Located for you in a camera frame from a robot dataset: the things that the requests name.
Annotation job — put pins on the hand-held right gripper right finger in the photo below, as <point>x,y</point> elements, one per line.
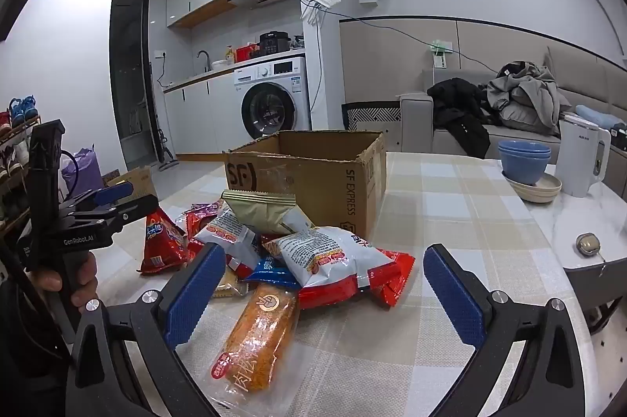
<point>455,294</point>

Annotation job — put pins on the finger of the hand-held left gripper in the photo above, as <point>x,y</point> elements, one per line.
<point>142,206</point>
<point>115,194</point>

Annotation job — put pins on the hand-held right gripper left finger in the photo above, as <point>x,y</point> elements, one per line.
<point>196,294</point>

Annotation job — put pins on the red snack packet dark band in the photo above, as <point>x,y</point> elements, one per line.
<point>397,275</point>

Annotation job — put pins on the orange bread packet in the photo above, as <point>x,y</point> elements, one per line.
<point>259,329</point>

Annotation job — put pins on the blue cookie packet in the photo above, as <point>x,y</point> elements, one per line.
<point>269,270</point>

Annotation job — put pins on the green snack packet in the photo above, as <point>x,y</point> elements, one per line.
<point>254,211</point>

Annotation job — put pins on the large white red snack bag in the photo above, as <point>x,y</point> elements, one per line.
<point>333,255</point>

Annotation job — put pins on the brown cardboard box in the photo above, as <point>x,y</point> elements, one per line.
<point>313,182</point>

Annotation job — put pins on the person's left hand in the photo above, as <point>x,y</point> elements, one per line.
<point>85,280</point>

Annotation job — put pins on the small cardboard box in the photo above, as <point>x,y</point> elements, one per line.
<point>137,184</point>

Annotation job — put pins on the clear cracker packet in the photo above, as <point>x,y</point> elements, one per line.
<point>228,287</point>

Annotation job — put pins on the shoe rack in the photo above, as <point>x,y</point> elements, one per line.
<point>14,162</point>

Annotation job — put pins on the purple bag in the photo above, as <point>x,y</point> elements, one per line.
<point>83,174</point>

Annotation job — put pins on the red triangular snack packet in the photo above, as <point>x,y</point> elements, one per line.
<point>161,245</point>

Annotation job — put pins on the red white snack packet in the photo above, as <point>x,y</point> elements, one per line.
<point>198,221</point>

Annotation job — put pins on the small white red snack bag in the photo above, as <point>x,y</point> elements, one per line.
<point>228,231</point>

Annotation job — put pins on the blue shoe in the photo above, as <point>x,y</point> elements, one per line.
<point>22,109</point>

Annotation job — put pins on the checked tablecloth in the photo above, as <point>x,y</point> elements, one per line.
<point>441,211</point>

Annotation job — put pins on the white kitchen base cabinet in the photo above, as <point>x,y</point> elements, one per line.
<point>201,118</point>

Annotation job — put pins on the black door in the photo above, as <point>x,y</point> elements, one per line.
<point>130,79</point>

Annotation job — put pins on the beige plate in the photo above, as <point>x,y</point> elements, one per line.
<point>543,197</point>

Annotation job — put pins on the grey chair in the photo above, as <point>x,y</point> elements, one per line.
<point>588,294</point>

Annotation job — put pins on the small round metal gadget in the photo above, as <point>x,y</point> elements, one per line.
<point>588,244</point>

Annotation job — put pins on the beige bowls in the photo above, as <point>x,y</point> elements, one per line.
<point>551,184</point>

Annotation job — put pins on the kitchen faucet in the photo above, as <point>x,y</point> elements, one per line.
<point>207,59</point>

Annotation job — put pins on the grey sofa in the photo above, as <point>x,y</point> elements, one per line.
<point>514,137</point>

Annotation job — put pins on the white washing machine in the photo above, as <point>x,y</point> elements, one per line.
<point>274,103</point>

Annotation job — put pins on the yellow bottle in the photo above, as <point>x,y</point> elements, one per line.
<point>229,55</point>

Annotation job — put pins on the black jacket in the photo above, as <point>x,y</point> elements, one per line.
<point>460,113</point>

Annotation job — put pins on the red box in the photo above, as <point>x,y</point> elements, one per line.
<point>245,53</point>

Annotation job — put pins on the white electric kettle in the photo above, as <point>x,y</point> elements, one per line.
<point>580,157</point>

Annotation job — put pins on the black white patterned rug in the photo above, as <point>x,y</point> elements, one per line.
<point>372,113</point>

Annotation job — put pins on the grey clothes pile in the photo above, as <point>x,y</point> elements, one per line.
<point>529,98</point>

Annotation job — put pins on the black pressure cooker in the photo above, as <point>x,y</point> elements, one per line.
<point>273,42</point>

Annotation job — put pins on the blue pillow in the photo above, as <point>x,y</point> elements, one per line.
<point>602,117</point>

